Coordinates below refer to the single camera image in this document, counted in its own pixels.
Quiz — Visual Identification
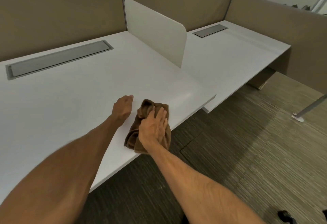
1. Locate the person's left forearm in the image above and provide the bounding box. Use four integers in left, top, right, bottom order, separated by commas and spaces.
0, 115, 120, 224

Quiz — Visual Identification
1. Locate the person's right forearm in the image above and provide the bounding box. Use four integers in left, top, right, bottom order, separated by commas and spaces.
146, 142, 266, 224

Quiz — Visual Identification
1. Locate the grey metal desk leg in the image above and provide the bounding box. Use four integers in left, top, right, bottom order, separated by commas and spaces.
291, 93, 327, 122

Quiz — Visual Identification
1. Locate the person's right hand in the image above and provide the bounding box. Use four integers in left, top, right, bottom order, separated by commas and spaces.
138, 107, 168, 151

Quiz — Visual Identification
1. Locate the long grey cable tray lid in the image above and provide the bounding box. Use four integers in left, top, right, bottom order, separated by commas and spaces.
6, 40, 114, 81

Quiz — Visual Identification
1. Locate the white desk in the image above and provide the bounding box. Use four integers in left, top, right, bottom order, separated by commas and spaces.
0, 31, 217, 205
183, 20, 292, 113

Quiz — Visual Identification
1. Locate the person's left hand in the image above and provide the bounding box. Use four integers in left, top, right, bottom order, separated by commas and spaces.
111, 95, 134, 125

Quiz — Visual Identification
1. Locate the person's black shoe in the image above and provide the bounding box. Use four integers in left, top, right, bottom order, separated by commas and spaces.
277, 210, 298, 224

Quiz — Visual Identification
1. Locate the short grey cable tray lid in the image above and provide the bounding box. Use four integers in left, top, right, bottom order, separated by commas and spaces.
192, 24, 228, 38

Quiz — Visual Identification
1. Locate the white desk divider panel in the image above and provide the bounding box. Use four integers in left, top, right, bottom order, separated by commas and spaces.
124, 0, 188, 68

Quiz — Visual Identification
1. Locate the tan partition panel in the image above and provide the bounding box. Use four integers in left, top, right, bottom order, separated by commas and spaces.
225, 0, 327, 94
0, 0, 127, 62
123, 0, 239, 32

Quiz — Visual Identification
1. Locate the brown cloth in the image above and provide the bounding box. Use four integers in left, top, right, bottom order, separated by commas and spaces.
124, 99, 172, 155

